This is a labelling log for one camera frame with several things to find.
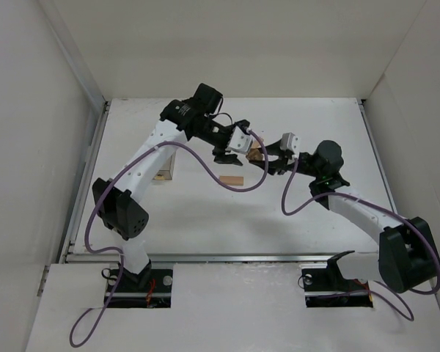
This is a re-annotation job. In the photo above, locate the purple cable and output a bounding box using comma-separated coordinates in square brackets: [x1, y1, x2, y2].
[281, 157, 440, 322]
[69, 131, 269, 348]

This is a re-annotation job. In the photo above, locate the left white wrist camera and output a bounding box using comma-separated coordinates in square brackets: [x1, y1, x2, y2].
[225, 126, 254, 155]

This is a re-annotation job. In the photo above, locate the metal rail front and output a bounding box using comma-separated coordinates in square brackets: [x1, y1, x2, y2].
[65, 252, 414, 263]

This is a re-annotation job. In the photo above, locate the clear plastic bin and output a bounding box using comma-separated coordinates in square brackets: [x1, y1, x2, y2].
[154, 154, 175, 180]

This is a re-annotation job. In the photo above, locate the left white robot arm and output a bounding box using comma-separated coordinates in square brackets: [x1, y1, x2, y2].
[91, 84, 253, 289]

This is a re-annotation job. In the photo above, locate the long wood block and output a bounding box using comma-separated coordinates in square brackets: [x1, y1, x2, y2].
[219, 175, 244, 186]

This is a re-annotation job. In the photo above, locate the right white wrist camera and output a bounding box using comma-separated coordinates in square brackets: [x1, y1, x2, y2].
[279, 132, 301, 154]

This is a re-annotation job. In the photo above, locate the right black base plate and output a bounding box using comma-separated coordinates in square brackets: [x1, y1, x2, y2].
[298, 268, 373, 308]

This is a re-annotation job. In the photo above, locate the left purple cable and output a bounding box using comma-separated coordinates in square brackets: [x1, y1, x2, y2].
[69, 131, 269, 348]

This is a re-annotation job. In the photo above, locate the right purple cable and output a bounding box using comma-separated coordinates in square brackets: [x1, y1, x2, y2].
[281, 157, 440, 322]

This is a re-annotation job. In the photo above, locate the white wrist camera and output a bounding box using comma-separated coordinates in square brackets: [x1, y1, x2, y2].
[225, 126, 254, 155]
[279, 132, 301, 154]

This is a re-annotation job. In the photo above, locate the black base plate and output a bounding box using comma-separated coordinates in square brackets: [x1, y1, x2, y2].
[298, 268, 373, 308]
[101, 268, 173, 309]

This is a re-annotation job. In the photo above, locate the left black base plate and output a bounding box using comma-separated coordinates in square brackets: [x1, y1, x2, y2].
[101, 268, 173, 309]

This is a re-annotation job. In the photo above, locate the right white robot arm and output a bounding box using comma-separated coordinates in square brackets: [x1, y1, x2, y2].
[247, 133, 440, 294]

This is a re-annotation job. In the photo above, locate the grooved wood block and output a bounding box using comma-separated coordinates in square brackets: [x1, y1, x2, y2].
[246, 147, 264, 161]

